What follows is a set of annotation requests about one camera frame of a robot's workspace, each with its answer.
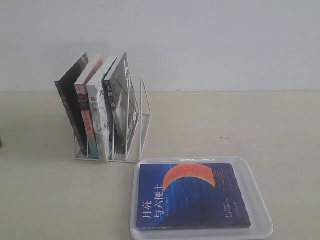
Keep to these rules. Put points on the blue moon cover book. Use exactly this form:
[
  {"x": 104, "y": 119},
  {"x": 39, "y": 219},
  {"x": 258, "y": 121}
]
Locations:
[{"x": 189, "y": 196}]

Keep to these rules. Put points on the dark brown cover book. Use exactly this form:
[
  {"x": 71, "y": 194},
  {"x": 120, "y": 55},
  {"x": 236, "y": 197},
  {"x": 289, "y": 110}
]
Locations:
[{"x": 68, "y": 95}]

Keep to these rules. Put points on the black spine book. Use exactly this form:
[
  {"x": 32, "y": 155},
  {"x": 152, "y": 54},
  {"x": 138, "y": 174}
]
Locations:
[{"x": 122, "y": 100}]

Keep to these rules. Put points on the white grey illustrated book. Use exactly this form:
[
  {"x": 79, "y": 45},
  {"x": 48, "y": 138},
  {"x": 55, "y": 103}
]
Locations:
[{"x": 99, "y": 110}]

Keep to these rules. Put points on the red teal spine book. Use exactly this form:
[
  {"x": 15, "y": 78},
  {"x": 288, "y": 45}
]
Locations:
[{"x": 82, "y": 95}]

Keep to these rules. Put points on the white plastic tray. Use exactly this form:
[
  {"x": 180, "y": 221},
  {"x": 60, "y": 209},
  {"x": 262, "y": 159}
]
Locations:
[{"x": 261, "y": 223}]

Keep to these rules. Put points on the white wire book rack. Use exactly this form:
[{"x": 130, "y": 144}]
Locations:
[{"x": 134, "y": 151}]

